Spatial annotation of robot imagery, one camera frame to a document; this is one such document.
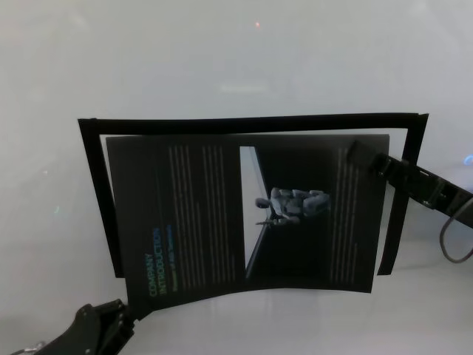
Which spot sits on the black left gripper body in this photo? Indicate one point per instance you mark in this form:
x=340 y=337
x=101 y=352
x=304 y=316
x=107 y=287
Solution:
x=81 y=331

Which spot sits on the black tape frame outline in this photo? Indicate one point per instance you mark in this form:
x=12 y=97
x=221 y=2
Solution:
x=92 y=177

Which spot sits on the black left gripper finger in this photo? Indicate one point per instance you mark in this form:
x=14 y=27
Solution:
x=110 y=305
x=142 y=312

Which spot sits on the black company introduction poster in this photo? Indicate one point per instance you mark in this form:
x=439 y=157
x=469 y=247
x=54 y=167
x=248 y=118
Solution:
x=295 y=244

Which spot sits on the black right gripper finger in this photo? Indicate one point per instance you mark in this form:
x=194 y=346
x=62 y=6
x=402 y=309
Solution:
x=364 y=149

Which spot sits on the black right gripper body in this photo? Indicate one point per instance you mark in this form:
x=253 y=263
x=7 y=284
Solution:
x=421 y=183

